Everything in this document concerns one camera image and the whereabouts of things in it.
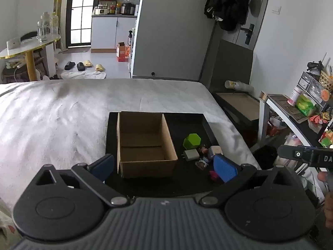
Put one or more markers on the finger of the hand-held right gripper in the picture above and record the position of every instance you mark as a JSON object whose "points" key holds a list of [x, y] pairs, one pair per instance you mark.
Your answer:
{"points": [[291, 152]]}

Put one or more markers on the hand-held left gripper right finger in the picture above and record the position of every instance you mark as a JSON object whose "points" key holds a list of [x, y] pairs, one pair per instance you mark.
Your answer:
{"points": [[225, 169]]}

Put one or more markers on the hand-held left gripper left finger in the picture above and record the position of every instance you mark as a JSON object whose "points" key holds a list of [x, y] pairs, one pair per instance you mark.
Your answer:
{"points": [[104, 165]]}

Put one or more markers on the pink plush figurine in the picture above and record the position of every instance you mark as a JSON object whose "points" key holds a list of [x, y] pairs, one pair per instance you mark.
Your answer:
{"points": [[213, 175]]}

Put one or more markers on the beige cube toy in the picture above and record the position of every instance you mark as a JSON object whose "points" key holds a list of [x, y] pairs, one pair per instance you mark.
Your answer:
{"points": [[215, 151]]}

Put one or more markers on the small dark-haired figurine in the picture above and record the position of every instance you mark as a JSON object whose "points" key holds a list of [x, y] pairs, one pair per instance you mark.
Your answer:
{"points": [[204, 150]]}

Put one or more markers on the white charger plug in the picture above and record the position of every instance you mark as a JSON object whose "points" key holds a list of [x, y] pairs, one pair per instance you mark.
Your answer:
{"points": [[191, 155]]}

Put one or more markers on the brown cardboard box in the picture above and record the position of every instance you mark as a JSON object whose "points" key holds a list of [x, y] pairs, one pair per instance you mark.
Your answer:
{"points": [[145, 161]]}

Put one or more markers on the green hexagonal organizer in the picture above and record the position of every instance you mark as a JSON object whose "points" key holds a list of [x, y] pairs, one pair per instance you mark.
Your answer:
{"points": [[192, 141]]}

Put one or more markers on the black tray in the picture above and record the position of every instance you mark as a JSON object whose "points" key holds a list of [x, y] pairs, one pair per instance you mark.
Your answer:
{"points": [[187, 127]]}

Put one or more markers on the person's right hand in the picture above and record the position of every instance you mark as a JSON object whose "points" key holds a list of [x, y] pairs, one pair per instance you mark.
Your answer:
{"points": [[330, 211]]}

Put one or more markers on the orange snack packet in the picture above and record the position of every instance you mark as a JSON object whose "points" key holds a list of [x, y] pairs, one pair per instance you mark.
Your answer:
{"points": [[316, 119]]}

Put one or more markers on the white side table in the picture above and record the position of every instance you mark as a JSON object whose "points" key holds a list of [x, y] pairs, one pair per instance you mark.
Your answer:
{"points": [[262, 125]]}

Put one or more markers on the green tissue pack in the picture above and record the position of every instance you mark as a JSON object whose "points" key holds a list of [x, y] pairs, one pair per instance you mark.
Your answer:
{"points": [[307, 105]]}

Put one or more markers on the white pink bottle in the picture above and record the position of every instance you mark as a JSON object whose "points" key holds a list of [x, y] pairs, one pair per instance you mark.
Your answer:
{"points": [[295, 96]]}

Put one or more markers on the black framed brown board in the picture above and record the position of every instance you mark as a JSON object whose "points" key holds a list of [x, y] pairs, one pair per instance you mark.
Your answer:
{"points": [[239, 106]]}

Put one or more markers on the grey drawer organizer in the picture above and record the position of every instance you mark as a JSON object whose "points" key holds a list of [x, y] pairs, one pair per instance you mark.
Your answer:
{"points": [[311, 83]]}

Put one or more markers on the wicker basket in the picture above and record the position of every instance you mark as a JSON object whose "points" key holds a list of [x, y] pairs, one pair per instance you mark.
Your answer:
{"points": [[326, 79]]}

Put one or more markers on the stack of paper cups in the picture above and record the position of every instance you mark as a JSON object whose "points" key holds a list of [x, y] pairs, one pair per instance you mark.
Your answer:
{"points": [[238, 85]]}

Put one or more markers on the white floor cloth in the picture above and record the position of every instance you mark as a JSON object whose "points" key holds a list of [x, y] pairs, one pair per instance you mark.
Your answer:
{"points": [[83, 75]]}

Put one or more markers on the black slipper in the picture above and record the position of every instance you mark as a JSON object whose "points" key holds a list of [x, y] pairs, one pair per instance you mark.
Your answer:
{"points": [[69, 65], [81, 66]]}

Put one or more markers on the grey board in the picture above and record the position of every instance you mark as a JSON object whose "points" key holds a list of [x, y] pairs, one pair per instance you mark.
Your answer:
{"points": [[231, 65]]}

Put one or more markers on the orange carton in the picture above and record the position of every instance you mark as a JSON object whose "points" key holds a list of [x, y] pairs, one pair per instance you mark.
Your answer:
{"points": [[121, 52]]}

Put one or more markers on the patterned beige cloth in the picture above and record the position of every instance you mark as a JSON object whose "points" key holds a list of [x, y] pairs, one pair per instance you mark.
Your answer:
{"points": [[5, 229]]}

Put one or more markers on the black door lock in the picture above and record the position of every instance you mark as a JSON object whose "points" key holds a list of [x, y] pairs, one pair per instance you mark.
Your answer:
{"points": [[248, 32]]}

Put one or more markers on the dark spray bottle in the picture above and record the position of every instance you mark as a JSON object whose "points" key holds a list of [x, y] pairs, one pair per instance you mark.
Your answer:
{"points": [[129, 37]]}

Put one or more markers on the white kitchen cabinet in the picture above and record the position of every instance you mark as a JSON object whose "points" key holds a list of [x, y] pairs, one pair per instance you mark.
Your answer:
{"points": [[114, 31]]}

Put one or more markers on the round marble table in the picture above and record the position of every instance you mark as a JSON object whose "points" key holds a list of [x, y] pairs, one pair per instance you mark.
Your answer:
{"points": [[28, 47]]}

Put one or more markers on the glass bottles on table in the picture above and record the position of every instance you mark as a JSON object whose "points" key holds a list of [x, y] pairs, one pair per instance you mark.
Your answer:
{"points": [[43, 30]]}

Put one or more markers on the clear water bottle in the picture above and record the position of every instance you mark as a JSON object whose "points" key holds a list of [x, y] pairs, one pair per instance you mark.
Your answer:
{"points": [[54, 23]]}

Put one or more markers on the dark chair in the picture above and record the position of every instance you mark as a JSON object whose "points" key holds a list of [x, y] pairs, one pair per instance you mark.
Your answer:
{"points": [[28, 35]]}

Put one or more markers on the small white box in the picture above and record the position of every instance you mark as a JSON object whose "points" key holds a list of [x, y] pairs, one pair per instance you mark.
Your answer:
{"points": [[13, 43]]}

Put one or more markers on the grey hat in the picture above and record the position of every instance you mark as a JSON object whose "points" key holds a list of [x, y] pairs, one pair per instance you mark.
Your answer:
{"points": [[255, 4]]}

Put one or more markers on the white kitchen appliance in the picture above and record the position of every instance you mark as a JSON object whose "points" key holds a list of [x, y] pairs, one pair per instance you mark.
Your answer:
{"points": [[100, 11]]}

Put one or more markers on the black framed glass door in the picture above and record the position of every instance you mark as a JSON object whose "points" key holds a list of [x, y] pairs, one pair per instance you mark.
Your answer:
{"points": [[68, 13]]}

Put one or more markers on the black rice cooker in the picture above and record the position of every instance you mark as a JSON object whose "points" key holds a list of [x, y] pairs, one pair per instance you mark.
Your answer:
{"points": [[127, 8]]}

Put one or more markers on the black jacket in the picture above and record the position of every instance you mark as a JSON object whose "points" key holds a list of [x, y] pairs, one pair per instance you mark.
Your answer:
{"points": [[226, 2]]}

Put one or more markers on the white light switch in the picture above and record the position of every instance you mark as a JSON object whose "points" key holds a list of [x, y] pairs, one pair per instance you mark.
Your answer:
{"points": [[276, 10]]}

